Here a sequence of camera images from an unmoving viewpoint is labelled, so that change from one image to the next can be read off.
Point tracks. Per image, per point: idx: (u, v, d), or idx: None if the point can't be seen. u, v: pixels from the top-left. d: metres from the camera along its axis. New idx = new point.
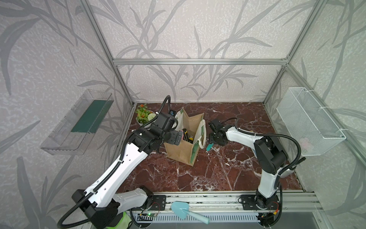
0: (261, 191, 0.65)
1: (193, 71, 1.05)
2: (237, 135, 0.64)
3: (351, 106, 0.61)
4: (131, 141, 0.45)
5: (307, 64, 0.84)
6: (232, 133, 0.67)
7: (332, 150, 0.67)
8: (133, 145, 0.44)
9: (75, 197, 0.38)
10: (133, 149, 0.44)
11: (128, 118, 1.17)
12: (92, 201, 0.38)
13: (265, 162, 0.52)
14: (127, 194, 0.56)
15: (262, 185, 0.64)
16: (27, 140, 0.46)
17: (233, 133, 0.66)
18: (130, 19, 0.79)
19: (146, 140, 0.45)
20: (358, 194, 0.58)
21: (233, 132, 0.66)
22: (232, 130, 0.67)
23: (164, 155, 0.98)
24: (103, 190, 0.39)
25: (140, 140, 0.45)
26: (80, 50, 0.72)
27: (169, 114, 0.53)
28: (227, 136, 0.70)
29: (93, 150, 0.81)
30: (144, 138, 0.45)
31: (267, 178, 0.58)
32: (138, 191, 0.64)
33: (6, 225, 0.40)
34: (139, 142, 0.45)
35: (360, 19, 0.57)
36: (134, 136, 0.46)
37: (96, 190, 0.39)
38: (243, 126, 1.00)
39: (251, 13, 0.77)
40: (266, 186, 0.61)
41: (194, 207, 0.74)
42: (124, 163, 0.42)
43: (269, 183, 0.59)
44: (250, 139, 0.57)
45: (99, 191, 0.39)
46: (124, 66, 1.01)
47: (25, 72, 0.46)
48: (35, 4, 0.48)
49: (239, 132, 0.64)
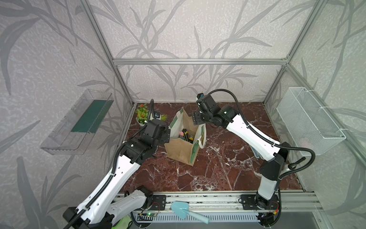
0: (262, 194, 0.64)
1: (193, 71, 1.05)
2: (247, 137, 0.50)
3: (351, 105, 0.61)
4: (123, 153, 0.45)
5: (307, 64, 0.84)
6: (240, 131, 0.51)
7: (332, 150, 0.67)
8: (125, 157, 0.45)
9: (66, 216, 0.37)
10: (125, 161, 0.44)
11: (128, 118, 1.18)
12: (84, 218, 0.37)
13: (270, 171, 0.48)
14: (124, 201, 0.55)
15: (262, 189, 0.63)
16: (27, 140, 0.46)
17: (240, 130, 0.51)
18: (130, 19, 0.79)
19: (137, 151, 0.45)
20: (358, 194, 0.58)
21: (240, 131, 0.51)
22: (240, 127, 0.51)
23: (164, 156, 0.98)
24: (96, 205, 0.38)
25: (132, 151, 0.45)
26: (80, 50, 0.72)
27: (158, 121, 0.52)
28: (229, 128, 0.53)
29: (93, 150, 0.81)
30: (135, 149, 0.46)
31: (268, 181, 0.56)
32: (136, 193, 0.63)
33: (6, 225, 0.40)
34: (131, 154, 0.45)
35: (360, 18, 0.57)
36: (126, 148, 0.46)
37: (89, 206, 0.38)
38: (260, 124, 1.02)
39: (251, 13, 0.77)
40: (267, 189, 0.60)
41: (194, 207, 0.74)
42: (116, 176, 0.42)
43: (270, 187, 0.58)
44: (265, 150, 0.47)
45: (91, 207, 0.38)
46: (124, 66, 1.01)
47: (25, 72, 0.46)
48: (34, 4, 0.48)
49: (251, 134, 0.49)
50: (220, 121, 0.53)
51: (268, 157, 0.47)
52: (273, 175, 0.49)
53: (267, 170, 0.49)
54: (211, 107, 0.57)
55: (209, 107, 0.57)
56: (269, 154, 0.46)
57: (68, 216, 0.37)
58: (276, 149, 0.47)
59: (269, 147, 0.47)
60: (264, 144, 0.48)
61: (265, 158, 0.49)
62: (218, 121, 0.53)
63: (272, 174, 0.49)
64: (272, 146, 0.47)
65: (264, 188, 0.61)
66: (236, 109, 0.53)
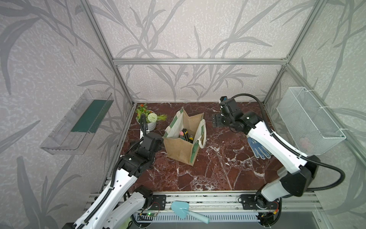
0: (264, 194, 0.64)
1: (193, 71, 1.04)
2: (269, 144, 0.48)
3: (351, 105, 0.61)
4: (121, 167, 0.47)
5: (307, 64, 0.84)
6: (262, 138, 0.49)
7: (332, 150, 0.67)
8: (123, 171, 0.47)
9: None
10: (124, 174, 0.46)
11: (128, 118, 1.17)
12: None
13: (293, 186, 0.45)
14: (121, 208, 0.55)
15: (269, 192, 0.61)
16: (27, 140, 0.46)
17: (262, 137, 0.49)
18: (130, 19, 0.79)
19: (135, 164, 0.48)
20: (358, 194, 0.58)
21: (263, 139, 0.49)
22: (262, 133, 0.49)
23: (164, 156, 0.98)
24: (95, 219, 0.40)
25: (130, 165, 0.48)
26: (79, 50, 0.72)
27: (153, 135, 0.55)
28: (251, 133, 0.51)
29: (93, 150, 0.81)
30: (133, 162, 0.48)
31: (280, 188, 0.53)
32: (135, 197, 0.62)
33: (7, 225, 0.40)
34: (129, 167, 0.47)
35: (360, 18, 0.57)
36: (124, 161, 0.49)
37: (88, 220, 0.39)
38: None
39: (251, 13, 0.77)
40: (275, 194, 0.58)
41: (194, 207, 0.74)
42: (115, 189, 0.44)
43: (280, 194, 0.56)
44: (289, 160, 0.44)
45: (90, 221, 0.39)
46: (124, 66, 1.01)
47: (25, 72, 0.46)
48: (34, 3, 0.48)
49: (275, 142, 0.47)
50: (241, 126, 0.52)
51: (292, 169, 0.44)
52: (297, 190, 0.44)
53: (290, 183, 0.45)
54: (233, 112, 0.57)
55: (232, 110, 0.57)
56: (295, 165, 0.43)
57: None
58: (302, 161, 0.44)
59: (294, 158, 0.44)
60: (289, 155, 0.44)
61: (289, 171, 0.45)
62: (239, 126, 0.52)
63: (296, 190, 0.45)
64: (298, 157, 0.44)
65: (272, 192, 0.59)
66: (259, 116, 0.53)
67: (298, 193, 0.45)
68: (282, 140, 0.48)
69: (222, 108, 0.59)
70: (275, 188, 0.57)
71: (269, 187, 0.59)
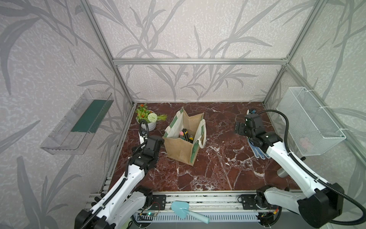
0: (265, 194, 0.64)
1: (193, 71, 1.04)
2: (286, 163, 0.48)
3: (351, 105, 0.61)
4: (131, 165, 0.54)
5: (307, 64, 0.84)
6: (279, 156, 0.50)
7: (332, 150, 0.67)
8: (134, 166, 0.54)
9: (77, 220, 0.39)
10: (135, 169, 0.53)
11: (128, 118, 1.18)
12: (100, 216, 0.41)
13: (311, 213, 0.42)
14: (124, 205, 0.56)
15: (275, 199, 0.60)
16: (27, 140, 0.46)
17: (279, 155, 0.50)
18: (130, 19, 0.79)
19: (143, 162, 0.55)
20: (358, 194, 0.58)
21: (279, 156, 0.50)
22: (280, 152, 0.51)
23: (164, 155, 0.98)
24: (111, 204, 0.43)
25: (138, 163, 0.55)
26: (80, 50, 0.72)
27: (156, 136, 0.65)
28: (269, 151, 0.53)
29: (93, 150, 0.81)
30: (141, 161, 0.56)
31: (289, 204, 0.52)
32: (134, 196, 0.62)
33: (7, 225, 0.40)
34: (138, 165, 0.54)
35: (360, 18, 0.57)
36: (133, 160, 0.56)
37: (105, 204, 0.43)
38: None
39: (251, 13, 0.77)
40: (280, 202, 0.57)
41: (194, 207, 0.74)
42: (128, 180, 0.50)
43: (285, 205, 0.54)
44: (305, 182, 0.43)
45: (107, 206, 0.43)
46: (124, 66, 1.01)
47: (25, 72, 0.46)
48: (34, 3, 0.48)
49: (291, 162, 0.48)
50: (260, 143, 0.56)
51: (308, 192, 0.42)
52: (315, 219, 0.41)
53: (308, 210, 0.42)
54: (256, 128, 0.60)
55: (256, 126, 0.59)
56: (311, 188, 0.41)
57: (81, 220, 0.39)
58: (320, 186, 0.41)
59: (310, 181, 0.43)
60: (306, 177, 0.44)
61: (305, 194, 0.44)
62: (259, 143, 0.56)
63: (314, 219, 0.41)
64: (315, 181, 0.42)
65: (278, 202, 0.58)
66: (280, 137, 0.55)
67: (316, 224, 0.41)
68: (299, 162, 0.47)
69: (247, 120, 0.62)
70: (284, 201, 0.55)
71: (277, 195, 0.58)
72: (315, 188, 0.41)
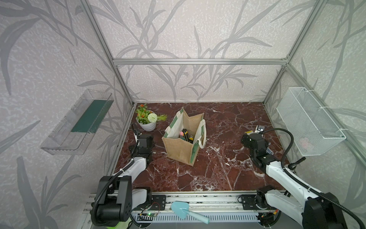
0: (266, 196, 0.64)
1: (193, 71, 1.05)
2: (283, 178, 0.52)
3: (351, 105, 0.61)
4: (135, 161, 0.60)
5: (307, 64, 0.84)
6: (276, 172, 0.55)
7: (332, 150, 0.67)
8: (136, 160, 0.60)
9: (100, 185, 0.43)
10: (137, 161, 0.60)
11: (128, 118, 1.17)
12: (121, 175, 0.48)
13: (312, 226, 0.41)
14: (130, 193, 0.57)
15: (276, 202, 0.59)
16: (27, 140, 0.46)
17: (276, 171, 0.55)
18: (130, 19, 0.79)
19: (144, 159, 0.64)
20: (358, 194, 0.58)
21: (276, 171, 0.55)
22: (276, 169, 0.56)
23: (164, 156, 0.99)
24: (128, 171, 0.51)
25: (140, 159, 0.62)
26: (80, 50, 0.72)
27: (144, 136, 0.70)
28: (267, 170, 0.59)
29: (93, 150, 0.81)
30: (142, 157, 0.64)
31: (290, 211, 0.52)
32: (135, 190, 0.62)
33: (7, 225, 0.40)
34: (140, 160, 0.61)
35: (360, 19, 0.58)
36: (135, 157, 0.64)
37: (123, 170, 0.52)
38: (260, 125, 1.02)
39: (251, 13, 0.77)
40: (282, 208, 0.56)
41: (194, 207, 0.74)
42: (136, 161, 0.60)
43: (288, 212, 0.53)
44: (299, 192, 0.46)
45: (125, 172, 0.50)
46: (124, 66, 1.01)
47: (25, 72, 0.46)
48: (34, 4, 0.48)
49: (285, 176, 0.52)
50: (259, 165, 0.62)
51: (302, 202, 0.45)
52: None
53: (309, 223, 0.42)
54: (258, 150, 0.65)
55: (259, 148, 0.65)
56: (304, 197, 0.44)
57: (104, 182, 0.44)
58: (313, 195, 0.44)
59: (304, 191, 0.45)
60: (299, 188, 0.47)
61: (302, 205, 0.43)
62: (258, 164, 0.62)
63: None
64: (309, 191, 0.45)
65: (279, 206, 0.58)
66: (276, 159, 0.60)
67: None
68: (294, 176, 0.51)
69: (251, 140, 0.67)
70: (285, 207, 0.54)
71: (278, 199, 0.58)
72: (308, 196, 0.44)
